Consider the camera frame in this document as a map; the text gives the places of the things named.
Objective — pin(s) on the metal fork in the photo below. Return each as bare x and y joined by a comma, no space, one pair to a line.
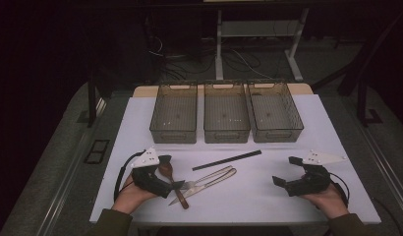
209,177

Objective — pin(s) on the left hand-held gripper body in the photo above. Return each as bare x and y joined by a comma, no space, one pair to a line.
150,180

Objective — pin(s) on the white table cover sheet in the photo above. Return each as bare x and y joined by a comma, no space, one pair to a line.
255,196

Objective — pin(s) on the metal table knife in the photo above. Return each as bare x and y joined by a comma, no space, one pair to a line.
189,194

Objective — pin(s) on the black chopstick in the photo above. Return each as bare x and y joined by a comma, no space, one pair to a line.
226,159

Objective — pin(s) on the person's right hand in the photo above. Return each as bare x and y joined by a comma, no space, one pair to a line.
327,201

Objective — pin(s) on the brown transparent plastic bin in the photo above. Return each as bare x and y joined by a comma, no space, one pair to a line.
175,113
226,113
275,111

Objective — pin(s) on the black metal post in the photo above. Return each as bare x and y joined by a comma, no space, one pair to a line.
92,105

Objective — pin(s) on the black metal stand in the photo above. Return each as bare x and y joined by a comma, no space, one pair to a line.
361,105

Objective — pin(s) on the person's left hand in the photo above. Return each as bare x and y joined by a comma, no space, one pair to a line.
130,196

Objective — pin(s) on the brown wooden spoon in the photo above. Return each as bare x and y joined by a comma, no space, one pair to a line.
180,197

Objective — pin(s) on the white metal desk frame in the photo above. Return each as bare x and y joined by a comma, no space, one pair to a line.
219,49

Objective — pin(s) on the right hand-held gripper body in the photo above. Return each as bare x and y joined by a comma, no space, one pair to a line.
309,183

